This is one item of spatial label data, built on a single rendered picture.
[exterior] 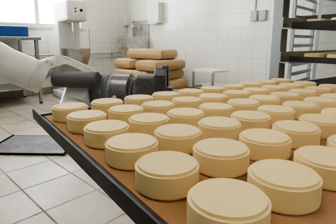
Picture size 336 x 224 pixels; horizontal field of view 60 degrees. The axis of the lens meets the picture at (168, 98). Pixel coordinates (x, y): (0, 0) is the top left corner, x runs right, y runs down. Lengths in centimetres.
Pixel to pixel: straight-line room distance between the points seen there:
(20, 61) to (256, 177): 52
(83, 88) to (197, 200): 49
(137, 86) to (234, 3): 375
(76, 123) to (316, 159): 26
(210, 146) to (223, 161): 3
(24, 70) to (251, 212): 53
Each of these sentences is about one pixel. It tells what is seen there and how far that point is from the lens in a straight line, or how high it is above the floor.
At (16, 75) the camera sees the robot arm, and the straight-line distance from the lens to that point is 63.
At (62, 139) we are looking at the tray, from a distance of 33.
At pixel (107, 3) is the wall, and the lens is 565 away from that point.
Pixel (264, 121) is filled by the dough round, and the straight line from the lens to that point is 37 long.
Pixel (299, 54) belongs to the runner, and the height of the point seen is 79.
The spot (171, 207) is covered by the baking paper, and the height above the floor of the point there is 71.
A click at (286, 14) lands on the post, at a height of 90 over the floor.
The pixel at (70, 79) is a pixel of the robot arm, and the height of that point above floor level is 75.
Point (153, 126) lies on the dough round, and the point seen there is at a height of 73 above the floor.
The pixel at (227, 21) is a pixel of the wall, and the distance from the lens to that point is 432.
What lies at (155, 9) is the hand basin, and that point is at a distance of 512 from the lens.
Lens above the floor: 82
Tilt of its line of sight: 11 degrees down
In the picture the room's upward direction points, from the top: straight up
